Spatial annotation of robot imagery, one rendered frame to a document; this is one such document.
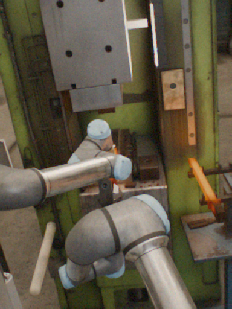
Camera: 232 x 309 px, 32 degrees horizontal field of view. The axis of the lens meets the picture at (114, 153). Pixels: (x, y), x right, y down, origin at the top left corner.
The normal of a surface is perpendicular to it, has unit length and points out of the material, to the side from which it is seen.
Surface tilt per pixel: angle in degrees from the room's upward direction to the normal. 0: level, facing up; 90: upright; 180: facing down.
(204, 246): 0
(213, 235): 0
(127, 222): 53
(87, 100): 90
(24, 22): 90
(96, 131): 29
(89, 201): 90
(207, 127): 90
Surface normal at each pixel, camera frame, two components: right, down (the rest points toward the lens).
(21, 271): -0.13, -0.89
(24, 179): 0.44, -0.48
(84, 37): -0.03, 0.45
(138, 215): 0.10, -0.54
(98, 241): -0.08, 0.16
